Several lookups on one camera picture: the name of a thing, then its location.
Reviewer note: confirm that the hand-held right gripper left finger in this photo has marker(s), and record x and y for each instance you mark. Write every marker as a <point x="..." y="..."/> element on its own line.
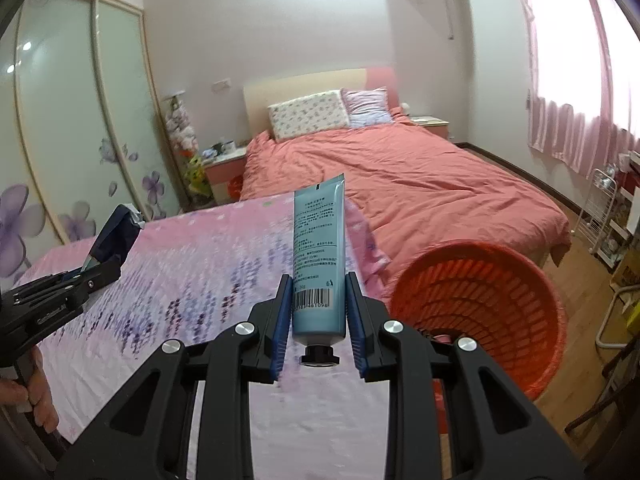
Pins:
<point x="281" y="330"/>

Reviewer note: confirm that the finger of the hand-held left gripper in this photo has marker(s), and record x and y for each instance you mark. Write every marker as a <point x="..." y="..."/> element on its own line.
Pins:
<point x="95" y="277"/>

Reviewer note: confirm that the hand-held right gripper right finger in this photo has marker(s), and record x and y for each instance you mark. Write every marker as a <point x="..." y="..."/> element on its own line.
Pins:
<point x="356" y="330"/>

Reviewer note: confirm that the dark blue packet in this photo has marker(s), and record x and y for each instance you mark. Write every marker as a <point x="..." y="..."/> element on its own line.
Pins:
<point x="117" y="232"/>

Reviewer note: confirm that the light blue cream tube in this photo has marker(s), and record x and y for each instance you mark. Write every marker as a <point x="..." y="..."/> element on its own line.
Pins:
<point x="317" y="260"/>

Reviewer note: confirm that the orange plastic basket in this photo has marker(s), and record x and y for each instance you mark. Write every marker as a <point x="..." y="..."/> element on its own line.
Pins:
<point x="475" y="285"/>

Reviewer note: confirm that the person's left hand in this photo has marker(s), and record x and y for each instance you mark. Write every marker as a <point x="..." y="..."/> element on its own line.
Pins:
<point x="40" y="400"/>

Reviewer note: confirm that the yellow plush toy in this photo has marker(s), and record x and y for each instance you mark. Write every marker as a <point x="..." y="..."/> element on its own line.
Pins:
<point x="197" y="175"/>

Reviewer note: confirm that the pink white nightstand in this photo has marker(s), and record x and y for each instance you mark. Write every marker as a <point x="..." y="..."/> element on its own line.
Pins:
<point x="225" y="175"/>
<point x="430" y="122"/>

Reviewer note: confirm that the bed with salmon duvet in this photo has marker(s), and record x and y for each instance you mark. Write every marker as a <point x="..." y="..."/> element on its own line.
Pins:
<point x="425" y="175"/>

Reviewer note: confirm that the floral sliding door wardrobe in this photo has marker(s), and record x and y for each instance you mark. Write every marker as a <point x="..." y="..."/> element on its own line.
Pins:
<point x="65" y="110"/>

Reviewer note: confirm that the white mug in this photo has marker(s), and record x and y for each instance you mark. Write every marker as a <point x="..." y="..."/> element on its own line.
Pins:
<point x="228" y="146"/>

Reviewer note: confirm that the white floral pillow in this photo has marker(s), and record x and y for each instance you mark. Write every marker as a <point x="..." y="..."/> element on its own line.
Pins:
<point x="307" y="115"/>

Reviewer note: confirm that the pink striped pillow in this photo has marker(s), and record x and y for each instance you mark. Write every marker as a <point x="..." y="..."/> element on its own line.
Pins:
<point x="367" y="107"/>

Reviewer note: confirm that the cream pink headboard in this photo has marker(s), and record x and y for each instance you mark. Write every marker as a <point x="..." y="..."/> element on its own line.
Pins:
<point x="300" y="85"/>

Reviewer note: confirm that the dark wooden chair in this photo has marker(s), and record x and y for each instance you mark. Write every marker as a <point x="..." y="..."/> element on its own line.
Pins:
<point x="615" y="410"/>

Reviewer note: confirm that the brown cardboard box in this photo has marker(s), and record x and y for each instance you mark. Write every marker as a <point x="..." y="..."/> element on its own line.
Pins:
<point x="627" y="270"/>

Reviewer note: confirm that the pink curtain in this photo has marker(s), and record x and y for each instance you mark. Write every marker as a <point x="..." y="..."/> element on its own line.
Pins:
<point x="565" y="85"/>

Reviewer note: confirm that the white wall switch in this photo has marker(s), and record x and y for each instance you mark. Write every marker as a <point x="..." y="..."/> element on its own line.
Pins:
<point x="222" y="85"/>

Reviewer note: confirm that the white metal tube frame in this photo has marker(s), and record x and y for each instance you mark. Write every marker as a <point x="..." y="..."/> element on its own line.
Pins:
<point x="602" y="330"/>

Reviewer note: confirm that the white wall conduit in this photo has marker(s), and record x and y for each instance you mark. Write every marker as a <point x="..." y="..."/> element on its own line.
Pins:
<point x="450" y="10"/>

